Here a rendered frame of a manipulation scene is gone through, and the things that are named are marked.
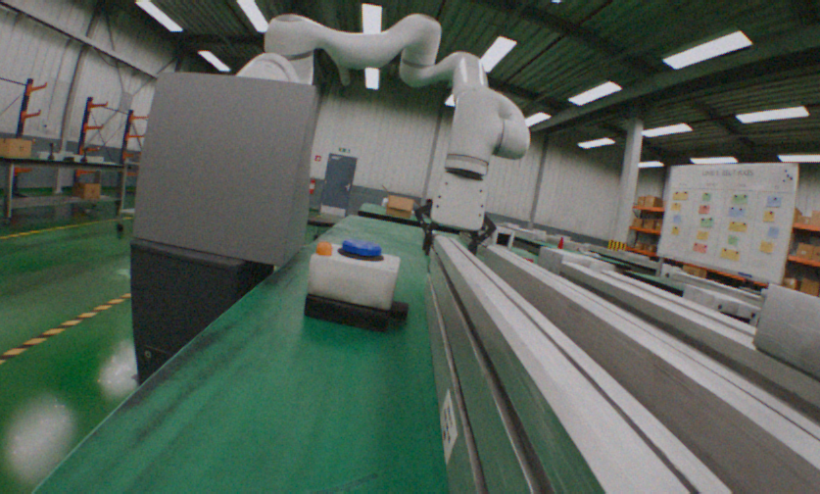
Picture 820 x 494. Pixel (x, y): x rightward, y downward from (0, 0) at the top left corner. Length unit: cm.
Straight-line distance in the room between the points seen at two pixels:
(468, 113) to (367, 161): 1083
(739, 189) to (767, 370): 331
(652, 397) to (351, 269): 24
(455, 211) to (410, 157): 1094
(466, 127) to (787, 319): 55
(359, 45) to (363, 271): 70
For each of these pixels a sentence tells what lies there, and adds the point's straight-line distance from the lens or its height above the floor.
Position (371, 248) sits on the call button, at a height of 85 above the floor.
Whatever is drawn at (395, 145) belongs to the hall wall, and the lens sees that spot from 1151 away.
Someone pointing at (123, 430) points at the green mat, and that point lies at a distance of 18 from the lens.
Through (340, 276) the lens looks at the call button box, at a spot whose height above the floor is 82.
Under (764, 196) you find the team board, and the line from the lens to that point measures 340.
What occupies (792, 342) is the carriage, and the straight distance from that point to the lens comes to 24.
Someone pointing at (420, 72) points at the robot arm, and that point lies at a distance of 101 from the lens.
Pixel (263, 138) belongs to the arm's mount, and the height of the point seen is 95.
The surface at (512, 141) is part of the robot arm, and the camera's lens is 64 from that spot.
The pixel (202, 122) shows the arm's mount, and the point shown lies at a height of 97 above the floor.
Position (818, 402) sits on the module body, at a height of 85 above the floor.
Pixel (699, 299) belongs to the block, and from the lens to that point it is 54.
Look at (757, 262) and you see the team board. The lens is 331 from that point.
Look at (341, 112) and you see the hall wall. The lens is 1179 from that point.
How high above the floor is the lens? 90
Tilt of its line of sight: 8 degrees down
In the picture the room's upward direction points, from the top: 11 degrees clockwise
